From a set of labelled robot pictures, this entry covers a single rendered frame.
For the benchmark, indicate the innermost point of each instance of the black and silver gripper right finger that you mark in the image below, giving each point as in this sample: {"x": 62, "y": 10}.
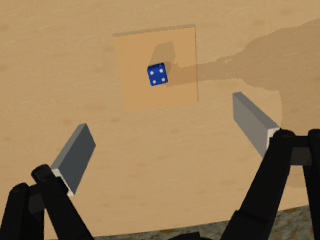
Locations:
{"x": 255, "y": 218}

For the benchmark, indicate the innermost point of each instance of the blue die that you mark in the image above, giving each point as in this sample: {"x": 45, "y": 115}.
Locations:
{"x": 157, "y": 74}

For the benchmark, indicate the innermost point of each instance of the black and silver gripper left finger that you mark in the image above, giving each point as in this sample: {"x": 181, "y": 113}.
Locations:
{"x": 23, "y": 217}

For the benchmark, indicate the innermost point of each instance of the orange mat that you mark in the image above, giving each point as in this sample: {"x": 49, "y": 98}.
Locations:
{"x": 176, "y": 49}

